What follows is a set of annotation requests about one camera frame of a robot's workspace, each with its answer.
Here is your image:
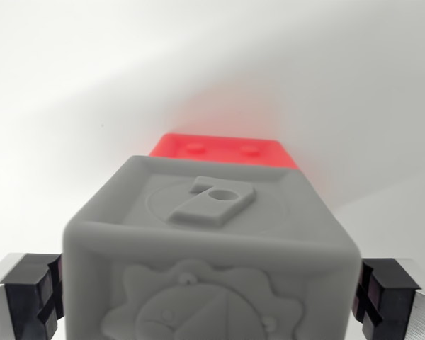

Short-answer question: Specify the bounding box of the red embossed toy cube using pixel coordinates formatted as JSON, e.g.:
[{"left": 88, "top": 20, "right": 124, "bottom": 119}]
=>
[{"left": 148, "top": 132, "right": 299, "bottom": 171}]

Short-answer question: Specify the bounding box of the grey embossed toy cube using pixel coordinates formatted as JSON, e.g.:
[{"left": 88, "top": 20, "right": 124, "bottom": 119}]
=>
[{"left": 62, "top": 154, "right": 363, "bottom": 340}]

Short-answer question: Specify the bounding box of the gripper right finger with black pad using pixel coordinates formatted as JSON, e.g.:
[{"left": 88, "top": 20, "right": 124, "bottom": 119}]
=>
[{"left": 352, "top": 257, "right": 425, "bottom": 340}]

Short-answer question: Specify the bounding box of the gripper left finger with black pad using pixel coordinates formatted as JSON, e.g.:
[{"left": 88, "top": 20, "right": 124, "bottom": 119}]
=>
[{"left": 0, "top": 252, "right": 64, "bottom": 340}]

